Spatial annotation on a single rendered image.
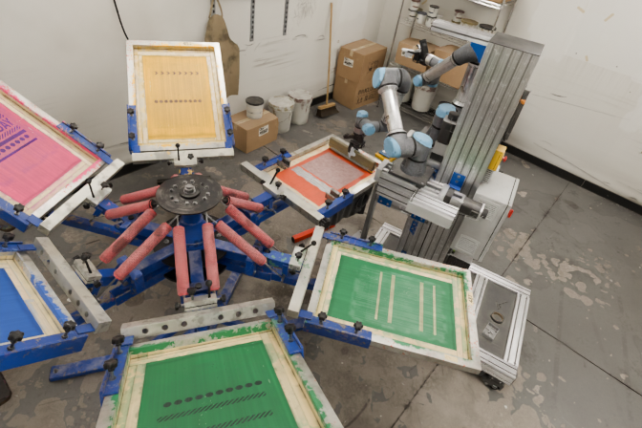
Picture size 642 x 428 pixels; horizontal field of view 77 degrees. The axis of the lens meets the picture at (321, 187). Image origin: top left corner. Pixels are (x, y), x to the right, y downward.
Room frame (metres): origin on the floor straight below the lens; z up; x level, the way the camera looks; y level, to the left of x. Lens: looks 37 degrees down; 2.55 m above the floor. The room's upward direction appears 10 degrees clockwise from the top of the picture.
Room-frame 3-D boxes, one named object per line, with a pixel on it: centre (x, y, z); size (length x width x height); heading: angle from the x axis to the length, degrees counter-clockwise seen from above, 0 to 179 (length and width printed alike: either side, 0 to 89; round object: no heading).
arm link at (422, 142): (2.04, -0.51, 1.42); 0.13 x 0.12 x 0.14; 113
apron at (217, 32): (3.87, 1.24, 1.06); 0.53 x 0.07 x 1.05; 144
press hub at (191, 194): (1.43, 0.60, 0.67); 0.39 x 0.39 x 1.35
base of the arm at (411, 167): (2.04, -0.52, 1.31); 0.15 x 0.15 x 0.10
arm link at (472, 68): (2.58, -0.82, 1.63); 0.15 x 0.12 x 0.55; 130
